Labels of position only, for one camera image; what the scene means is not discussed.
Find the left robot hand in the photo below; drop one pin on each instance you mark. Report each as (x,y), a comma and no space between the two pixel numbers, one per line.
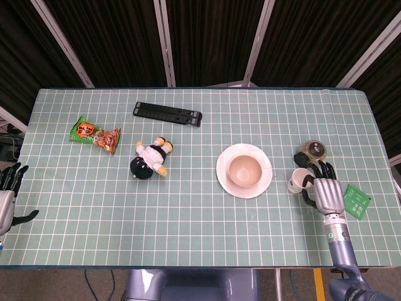
(5,203)

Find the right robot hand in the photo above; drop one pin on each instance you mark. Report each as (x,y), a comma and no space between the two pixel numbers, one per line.
(329,196)

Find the white paper cup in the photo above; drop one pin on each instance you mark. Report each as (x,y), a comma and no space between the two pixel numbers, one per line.
(296,182)

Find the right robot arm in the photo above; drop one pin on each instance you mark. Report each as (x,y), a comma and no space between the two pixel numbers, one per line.
(344,251)

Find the round brown-lidded container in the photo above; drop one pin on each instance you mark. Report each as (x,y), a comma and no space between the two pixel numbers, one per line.
(314,150)

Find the green sachet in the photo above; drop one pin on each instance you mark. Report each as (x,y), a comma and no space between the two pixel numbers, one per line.
(355,202)

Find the small black rounded object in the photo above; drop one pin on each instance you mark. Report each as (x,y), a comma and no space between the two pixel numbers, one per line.
(300,158)

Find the beige bowl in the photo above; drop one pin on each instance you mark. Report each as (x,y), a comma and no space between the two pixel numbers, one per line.
(245,171)

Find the white table leg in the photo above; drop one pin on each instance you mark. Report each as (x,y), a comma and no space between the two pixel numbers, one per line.
(278,285)

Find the white round plate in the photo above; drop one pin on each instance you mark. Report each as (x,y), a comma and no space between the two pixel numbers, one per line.
(222,169)

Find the green orange snack bag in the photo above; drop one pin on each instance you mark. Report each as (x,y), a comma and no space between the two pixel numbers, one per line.
(94,135)

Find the black white plush toy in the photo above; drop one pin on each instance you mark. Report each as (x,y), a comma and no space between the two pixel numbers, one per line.
(150,158)

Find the green grid mat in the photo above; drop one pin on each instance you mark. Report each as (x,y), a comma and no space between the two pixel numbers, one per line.
(156,219)

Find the blue grey robot torso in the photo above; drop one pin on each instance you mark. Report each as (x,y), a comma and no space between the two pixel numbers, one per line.
(191,285)

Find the black folded stand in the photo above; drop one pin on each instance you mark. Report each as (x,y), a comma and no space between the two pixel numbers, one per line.
(166,113)

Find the black partition panel white frame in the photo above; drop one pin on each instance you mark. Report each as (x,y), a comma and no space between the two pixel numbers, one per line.
(319,40)
(31,56)
(385,94)
(116,40)
(213,40)

